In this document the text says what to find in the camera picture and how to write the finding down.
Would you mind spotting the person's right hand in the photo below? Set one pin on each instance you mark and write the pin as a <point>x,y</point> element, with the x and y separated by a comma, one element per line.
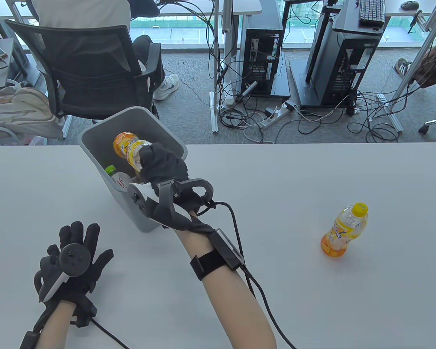
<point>163,163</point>

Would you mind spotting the person's left hand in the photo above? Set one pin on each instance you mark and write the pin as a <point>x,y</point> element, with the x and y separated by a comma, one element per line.
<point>91,240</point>

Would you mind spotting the large orange drink bottle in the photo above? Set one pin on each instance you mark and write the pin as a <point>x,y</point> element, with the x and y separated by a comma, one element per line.
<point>343,232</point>
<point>129,147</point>

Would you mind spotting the green cap clear bottle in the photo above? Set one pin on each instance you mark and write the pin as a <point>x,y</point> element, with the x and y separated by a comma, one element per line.
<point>118,180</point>

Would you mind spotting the grey plastic bin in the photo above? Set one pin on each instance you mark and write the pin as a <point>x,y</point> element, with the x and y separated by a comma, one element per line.
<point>109,127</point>

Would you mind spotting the person's right forearm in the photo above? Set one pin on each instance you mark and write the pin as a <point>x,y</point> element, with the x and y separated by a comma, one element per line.
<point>236,312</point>

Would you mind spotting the person's left forearm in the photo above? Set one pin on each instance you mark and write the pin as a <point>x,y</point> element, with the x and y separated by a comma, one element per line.
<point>54,327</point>

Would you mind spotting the black left hand controller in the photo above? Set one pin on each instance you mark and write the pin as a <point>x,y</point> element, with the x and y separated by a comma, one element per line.
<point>75,259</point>

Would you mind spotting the black hand controller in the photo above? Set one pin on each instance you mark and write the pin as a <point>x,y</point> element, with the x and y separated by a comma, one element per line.
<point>75,259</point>
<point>163,211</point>

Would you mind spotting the black right hand controller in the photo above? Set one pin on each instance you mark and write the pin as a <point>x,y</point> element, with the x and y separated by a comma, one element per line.
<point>163,211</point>

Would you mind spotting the black mesh office chair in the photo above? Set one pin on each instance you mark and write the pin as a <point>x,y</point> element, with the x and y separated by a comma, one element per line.
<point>91,69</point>

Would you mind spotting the white power strip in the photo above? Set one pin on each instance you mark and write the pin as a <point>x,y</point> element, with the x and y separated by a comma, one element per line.
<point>276,115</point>

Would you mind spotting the black computer tower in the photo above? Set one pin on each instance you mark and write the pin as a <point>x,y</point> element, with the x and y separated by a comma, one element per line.
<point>261,61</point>
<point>345,69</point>

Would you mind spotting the aluminium desk leg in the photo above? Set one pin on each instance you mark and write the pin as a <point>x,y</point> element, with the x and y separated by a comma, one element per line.
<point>228,36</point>

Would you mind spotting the beige cloth bag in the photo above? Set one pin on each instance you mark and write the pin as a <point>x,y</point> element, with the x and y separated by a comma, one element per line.
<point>18,109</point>

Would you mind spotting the white desk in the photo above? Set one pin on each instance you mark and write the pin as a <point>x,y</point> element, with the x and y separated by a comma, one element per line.
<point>243,6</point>
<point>394,11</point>

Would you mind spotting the black keyboard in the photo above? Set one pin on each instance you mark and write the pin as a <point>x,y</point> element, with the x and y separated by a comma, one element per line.
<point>372,11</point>

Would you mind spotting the office chair base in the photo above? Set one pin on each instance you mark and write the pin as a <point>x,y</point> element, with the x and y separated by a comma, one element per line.
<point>434,123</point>

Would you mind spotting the black computer mouse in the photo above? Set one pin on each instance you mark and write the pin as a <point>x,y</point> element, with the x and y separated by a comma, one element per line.
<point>410,4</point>

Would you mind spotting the aluminium frame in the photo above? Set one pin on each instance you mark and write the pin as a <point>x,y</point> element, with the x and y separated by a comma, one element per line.
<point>418,61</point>

